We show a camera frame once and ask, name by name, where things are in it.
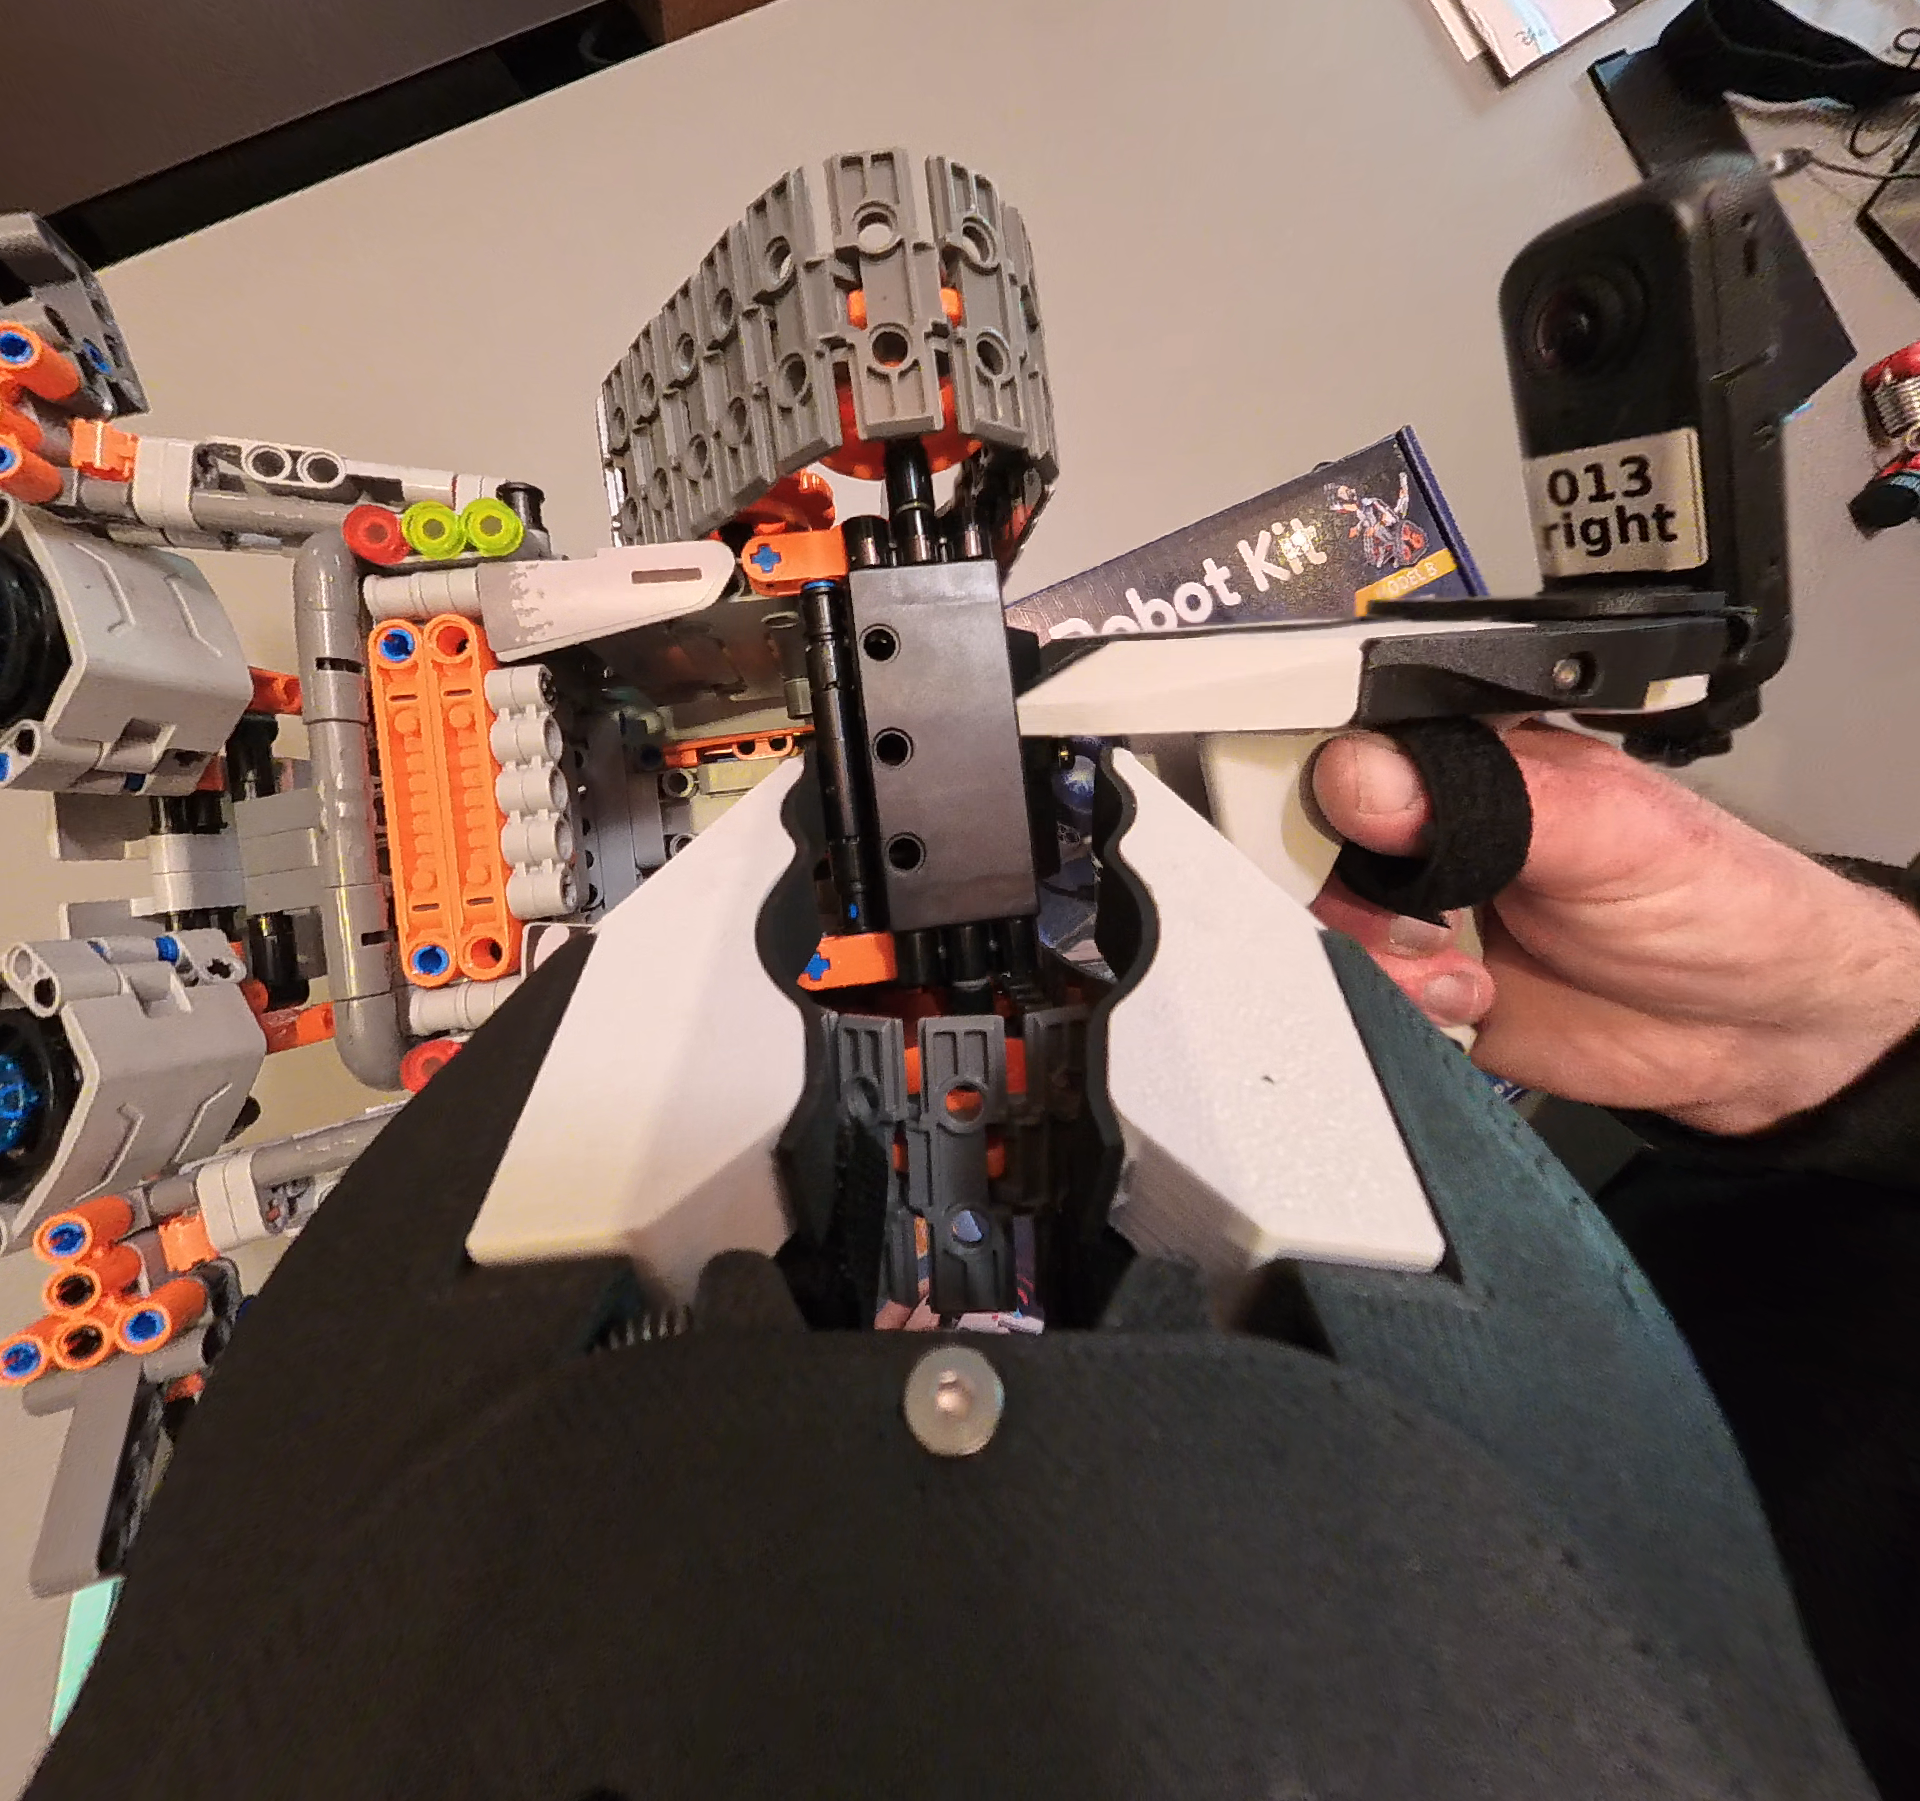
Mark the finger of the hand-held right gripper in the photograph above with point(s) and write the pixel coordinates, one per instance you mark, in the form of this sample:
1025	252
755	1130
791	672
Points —
1203	683

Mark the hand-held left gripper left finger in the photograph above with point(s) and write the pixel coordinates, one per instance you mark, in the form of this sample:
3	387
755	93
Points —
646	1083

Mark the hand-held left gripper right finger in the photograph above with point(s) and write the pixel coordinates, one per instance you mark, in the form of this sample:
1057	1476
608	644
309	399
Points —
1279	1083

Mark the blue robot kit box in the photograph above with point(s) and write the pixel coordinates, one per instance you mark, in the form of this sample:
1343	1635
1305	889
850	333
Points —
1323	545

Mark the tracked building-block toy robot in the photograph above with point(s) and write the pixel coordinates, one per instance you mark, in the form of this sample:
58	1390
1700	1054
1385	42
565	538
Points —
840	333

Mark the person's right forearm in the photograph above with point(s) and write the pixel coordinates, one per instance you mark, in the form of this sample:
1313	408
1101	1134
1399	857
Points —
1801	1379

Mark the dark brown desk pad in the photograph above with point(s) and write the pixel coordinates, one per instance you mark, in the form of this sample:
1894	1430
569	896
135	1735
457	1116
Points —
301	0

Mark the person's right hand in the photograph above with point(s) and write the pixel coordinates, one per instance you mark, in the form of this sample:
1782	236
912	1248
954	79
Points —
1680	932

